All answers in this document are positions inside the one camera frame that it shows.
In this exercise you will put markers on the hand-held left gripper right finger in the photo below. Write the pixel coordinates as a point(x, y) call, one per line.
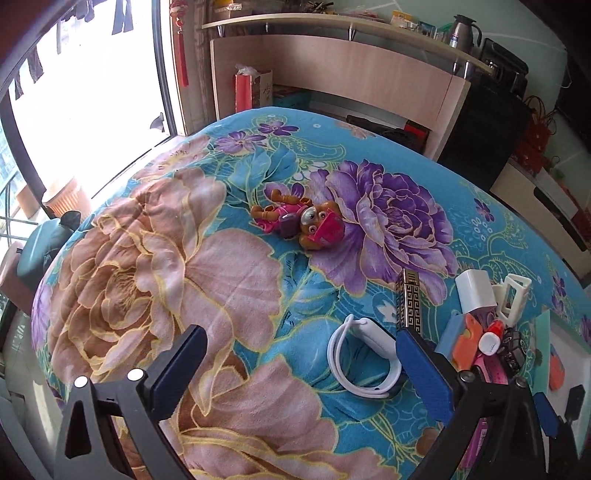
point(425, 374)

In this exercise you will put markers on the orange plastic toy piece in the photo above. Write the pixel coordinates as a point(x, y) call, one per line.
point(556, 374)

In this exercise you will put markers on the red paper gift bag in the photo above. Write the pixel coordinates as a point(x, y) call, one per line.
point(244, 92)

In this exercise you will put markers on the white tray with items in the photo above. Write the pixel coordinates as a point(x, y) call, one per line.
point(577, 350)

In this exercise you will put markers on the black gold patterned lighter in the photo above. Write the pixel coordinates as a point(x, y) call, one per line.
point(408, 304)

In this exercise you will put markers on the black toy car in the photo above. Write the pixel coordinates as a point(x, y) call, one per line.
point(512, 350)

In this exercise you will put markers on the black cabinet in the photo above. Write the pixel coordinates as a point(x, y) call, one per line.
point(485, 134)

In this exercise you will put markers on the steel thermos jug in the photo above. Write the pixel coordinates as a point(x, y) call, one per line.
point(464, 32)

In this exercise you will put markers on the red hanging knot ornament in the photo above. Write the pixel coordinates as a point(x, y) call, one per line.
point(179, 46)

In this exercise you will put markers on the wooden shelf counter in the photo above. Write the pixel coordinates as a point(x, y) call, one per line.
point(346, 69)

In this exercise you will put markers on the red glue bottle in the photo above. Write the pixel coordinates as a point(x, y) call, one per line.
point(490, 342)

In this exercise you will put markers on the white charger cube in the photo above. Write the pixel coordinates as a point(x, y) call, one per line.
point(473, 288)

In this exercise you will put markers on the dark green chair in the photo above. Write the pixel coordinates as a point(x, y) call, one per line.
point(41, 249)

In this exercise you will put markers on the magenta plastic stick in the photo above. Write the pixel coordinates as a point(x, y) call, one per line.
point(475, 443)

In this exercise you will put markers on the white cabinet stand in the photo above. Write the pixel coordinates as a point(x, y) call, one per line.
point(517, 189)

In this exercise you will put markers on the pink brown toy dog figure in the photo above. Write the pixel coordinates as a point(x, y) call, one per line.
point(314, 226)

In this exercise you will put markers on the black countertop appliance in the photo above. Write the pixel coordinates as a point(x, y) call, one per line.
point(503, 60)

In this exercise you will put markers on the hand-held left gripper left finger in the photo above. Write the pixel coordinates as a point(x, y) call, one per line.
point(173, 376)

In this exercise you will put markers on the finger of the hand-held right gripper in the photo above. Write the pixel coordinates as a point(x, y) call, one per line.
point(545, 415)
point(577, 404)

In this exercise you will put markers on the orange phone case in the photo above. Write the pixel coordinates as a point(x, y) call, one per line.
point(468, 346)

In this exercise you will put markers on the white hair claw clip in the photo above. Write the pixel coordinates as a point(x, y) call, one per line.
point(517, 278)

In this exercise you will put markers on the white smart watch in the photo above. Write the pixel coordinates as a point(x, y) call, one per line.
point(383, 337)

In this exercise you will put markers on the terracotta flower pot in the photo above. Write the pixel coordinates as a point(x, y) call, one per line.
point(64, 198)

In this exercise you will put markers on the floral printed blanket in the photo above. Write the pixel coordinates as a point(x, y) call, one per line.
point(138, 258)

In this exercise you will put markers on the dark hanging garment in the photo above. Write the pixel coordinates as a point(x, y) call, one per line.
point(34, 64)
point(123, 16)

